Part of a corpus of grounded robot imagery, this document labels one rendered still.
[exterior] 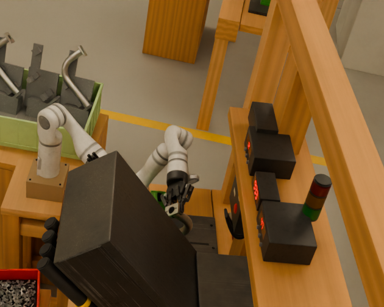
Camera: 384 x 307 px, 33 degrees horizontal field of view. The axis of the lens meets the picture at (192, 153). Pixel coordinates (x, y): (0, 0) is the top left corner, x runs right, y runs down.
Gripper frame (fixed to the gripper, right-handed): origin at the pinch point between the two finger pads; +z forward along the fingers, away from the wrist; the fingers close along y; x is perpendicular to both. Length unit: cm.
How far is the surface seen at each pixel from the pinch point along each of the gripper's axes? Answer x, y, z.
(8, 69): -19, -91, -101
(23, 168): -6, -83, -48
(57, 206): 3, -67, -27
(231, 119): -3.0, 25.5, -25.5
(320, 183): -13, 60, 19
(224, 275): 9.5, 12.7, 23.3
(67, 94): 6, -75, -94
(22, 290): -12, -60, 17
